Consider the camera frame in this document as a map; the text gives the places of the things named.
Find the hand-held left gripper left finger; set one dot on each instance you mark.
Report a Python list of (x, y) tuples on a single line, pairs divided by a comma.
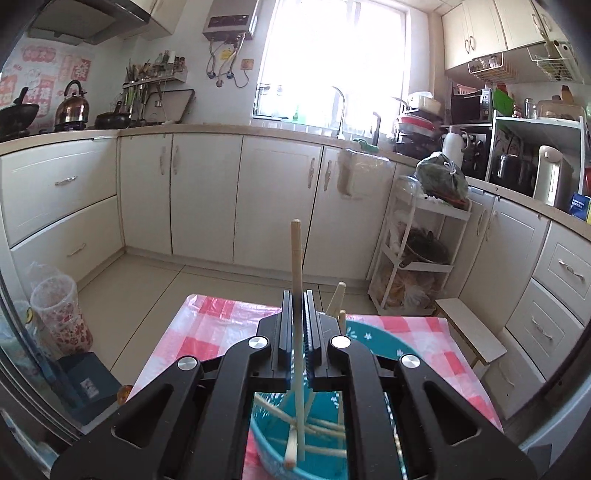
[(286, 332)]

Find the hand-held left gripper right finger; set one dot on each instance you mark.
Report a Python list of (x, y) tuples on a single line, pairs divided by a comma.
[(312, 332)]

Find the blue perforated plastic basket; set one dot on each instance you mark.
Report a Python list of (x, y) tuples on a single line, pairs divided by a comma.
[(374, 334)]

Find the wooden chopstick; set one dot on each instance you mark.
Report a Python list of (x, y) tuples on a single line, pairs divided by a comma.
[(296, 258)]

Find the bundle of wooden chopsticks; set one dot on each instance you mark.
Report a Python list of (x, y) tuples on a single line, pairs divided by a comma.
[(290, 454)]

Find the pink checked plastic tablecloth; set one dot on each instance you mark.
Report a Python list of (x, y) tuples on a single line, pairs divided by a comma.
[(207, 332)]

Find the white storage trolley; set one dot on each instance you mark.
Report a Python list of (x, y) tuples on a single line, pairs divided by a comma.
[(429, 267)]

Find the dark pan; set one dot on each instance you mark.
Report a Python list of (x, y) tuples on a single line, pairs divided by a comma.
[(425, 247)]

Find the cream kitchen base cabinets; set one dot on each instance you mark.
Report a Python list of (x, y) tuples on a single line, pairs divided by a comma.
[(203, 194)]

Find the hanging trash bag holder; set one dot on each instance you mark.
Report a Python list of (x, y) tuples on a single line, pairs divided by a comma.
[(364, 177)]

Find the yellow patterned slipper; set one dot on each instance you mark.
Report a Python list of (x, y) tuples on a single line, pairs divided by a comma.
[(124, 396)]

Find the green bag of vegetables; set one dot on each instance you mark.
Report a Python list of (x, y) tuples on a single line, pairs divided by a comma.
[(441, 177)]

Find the dark blue box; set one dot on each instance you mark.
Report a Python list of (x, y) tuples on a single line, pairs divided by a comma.
[(87, 383)]

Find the dark sink faucet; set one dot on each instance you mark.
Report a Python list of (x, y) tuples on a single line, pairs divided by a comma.
[(376, 131)]

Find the chrome sink faucet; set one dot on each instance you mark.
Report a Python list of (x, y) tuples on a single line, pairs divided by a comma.
[(343, 120)]

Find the dish rack with bowls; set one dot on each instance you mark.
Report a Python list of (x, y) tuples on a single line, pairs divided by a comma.
[(415, 131)]

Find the clear floral trash bin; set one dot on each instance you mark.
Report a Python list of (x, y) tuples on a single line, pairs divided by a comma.
[(60, 318)]

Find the white bottle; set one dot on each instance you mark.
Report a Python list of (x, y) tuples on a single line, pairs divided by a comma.
[(452, 147)]

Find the black pot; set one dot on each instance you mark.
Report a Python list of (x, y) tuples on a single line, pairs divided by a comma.
[(510, 175)]

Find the rectangular tray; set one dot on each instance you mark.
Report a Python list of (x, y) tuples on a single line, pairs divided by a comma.
[(178, 104)]

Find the black microwave oven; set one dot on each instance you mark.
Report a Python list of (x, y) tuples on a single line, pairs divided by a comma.
[(468, 108)]

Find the black frying pan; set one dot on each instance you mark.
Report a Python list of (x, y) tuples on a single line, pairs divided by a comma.
[(113, 121)]

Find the kitchen window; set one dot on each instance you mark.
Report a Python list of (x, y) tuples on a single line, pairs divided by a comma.
[(323, 55)]

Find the white thermos pot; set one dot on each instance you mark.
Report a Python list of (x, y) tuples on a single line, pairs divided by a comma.
[(549, 177)]

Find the blue carton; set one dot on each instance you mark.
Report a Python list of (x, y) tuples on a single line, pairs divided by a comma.
[(579, 205)]

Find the green cutting board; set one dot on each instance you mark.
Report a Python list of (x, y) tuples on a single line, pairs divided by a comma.
[(502, 102)]

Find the white counter shelf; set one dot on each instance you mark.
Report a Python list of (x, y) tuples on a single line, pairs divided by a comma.
[(535, 121)]

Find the metal kettle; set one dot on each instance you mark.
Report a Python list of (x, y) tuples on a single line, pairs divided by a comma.
[(71, 110)]

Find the clear lidded container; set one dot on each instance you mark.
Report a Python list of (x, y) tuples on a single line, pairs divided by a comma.
[(558, 110)]

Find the black wok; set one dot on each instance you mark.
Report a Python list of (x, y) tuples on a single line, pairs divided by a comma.
[(18, 117)]

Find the range hood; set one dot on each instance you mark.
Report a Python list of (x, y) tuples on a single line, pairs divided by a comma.
[(92, 21)]

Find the wall socket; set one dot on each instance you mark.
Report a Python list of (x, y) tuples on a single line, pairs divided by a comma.
[(248, 63)]

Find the wall utensil rack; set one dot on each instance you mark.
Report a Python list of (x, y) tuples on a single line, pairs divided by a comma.
[(152, 76)]

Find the wall water heater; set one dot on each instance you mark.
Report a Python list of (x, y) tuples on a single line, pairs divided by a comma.
[(231, 18)]

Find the cream wall cabinets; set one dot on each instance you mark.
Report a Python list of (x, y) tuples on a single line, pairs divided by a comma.
[(480, 32)]

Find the pink wall stickers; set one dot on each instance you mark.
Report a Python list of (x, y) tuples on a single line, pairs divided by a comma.
[(37, 87)]

